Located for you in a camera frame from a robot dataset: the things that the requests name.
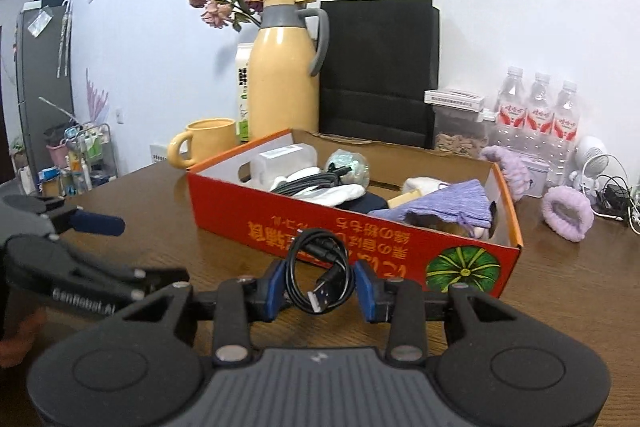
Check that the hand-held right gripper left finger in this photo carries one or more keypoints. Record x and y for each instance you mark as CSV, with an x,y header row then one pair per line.
x,y
272,287

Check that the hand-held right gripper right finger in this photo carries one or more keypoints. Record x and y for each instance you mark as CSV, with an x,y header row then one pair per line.
x,y
367,292

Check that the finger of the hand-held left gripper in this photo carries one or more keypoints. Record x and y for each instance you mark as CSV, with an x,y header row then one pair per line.
x,y
135,279
97,223

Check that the red cardboard box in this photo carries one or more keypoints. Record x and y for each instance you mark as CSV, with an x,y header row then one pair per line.
x,y
240,217

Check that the white soft pack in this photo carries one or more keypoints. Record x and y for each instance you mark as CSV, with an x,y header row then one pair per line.
x,y
342,195

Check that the purple cloth pouch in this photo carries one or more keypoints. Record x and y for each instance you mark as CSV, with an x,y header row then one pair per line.
x,y
450,204

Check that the iridescent plastic wrap bundle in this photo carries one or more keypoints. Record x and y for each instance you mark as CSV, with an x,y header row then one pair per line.
x,y
350,167

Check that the person's left hand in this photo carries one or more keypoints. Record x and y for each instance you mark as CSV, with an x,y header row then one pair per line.
x,y
22,342

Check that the rolling storage cart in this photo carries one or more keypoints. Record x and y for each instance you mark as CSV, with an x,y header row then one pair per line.
x,y
85,157

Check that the translucent white plastic container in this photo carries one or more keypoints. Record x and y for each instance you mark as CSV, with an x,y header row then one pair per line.
x,y
280,162

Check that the yellow ceramic mug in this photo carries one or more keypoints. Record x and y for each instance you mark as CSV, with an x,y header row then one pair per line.
x,y
210,142

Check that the dark grey refrigerator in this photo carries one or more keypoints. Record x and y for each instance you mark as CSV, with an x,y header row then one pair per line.
x,y
42,82

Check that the clear container with seeds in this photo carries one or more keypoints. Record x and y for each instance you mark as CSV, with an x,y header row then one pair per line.
x,y
457,127

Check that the purple fluffy scrunchie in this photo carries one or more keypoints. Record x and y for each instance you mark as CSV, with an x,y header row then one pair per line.
x,y
560,219
512,167

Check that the white milk carton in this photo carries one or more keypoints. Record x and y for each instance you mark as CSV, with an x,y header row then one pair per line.
x,y
243,97

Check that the yellow thermos jug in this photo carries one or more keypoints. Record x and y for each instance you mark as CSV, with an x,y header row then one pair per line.
x,y
282,87

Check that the small white tin box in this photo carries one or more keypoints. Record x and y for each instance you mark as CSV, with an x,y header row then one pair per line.
x,y
537,179

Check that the black paper bag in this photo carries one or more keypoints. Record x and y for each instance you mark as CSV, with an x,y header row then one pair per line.
x,y
380,72

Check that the small white desk fan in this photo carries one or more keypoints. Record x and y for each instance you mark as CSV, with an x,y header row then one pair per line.
x,y
590,152

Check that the white wall outlet plate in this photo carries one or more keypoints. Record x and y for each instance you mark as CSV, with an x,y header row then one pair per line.
x,y
160,153

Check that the white wall socket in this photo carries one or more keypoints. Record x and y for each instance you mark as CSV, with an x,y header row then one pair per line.
x,y
119,113

